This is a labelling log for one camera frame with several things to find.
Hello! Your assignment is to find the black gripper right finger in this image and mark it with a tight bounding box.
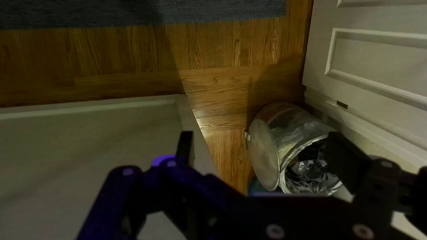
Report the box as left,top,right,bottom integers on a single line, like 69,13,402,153
324,132,427,240

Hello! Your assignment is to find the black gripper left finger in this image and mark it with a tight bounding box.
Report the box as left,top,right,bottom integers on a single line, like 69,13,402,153
77,130,248,240

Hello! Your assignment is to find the white panelled door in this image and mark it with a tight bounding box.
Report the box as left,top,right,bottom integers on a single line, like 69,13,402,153
302,0,427,170

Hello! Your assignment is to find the grey carpet rug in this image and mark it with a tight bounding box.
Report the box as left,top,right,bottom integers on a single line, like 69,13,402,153
0,0,286,29

